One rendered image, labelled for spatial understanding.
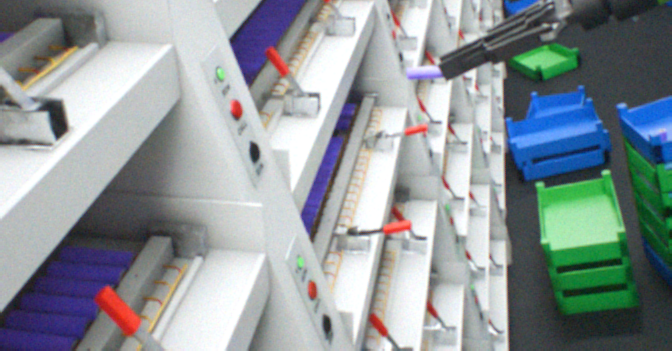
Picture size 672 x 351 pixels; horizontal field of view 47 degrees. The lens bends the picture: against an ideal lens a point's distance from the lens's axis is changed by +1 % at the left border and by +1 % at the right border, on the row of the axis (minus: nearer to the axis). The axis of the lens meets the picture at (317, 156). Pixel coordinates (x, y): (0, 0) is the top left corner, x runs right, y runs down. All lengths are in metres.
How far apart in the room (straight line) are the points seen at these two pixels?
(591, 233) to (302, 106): 1.40
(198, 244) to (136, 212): 0.07
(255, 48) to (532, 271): 1.49
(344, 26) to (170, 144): 0.54
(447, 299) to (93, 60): 1.06
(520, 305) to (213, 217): 1.66
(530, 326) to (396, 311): 1.02
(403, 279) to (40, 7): 0.80
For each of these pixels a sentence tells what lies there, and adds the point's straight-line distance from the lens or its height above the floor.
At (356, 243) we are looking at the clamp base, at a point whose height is 0.91.
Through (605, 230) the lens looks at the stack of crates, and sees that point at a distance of 2.18.
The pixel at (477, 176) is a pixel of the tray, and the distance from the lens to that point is 2.22.
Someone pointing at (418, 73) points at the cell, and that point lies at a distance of 1.15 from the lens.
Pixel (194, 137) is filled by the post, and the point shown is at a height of 1.21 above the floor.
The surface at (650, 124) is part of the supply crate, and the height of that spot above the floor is 0.40.
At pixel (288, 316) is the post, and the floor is 1.02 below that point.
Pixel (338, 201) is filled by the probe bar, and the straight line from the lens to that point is 1.04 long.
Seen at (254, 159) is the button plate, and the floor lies 1.16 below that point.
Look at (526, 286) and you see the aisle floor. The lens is 2.31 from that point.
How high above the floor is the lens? 1.42
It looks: 24 degrees down
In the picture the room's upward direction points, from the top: 21 degrees counter-clockwise
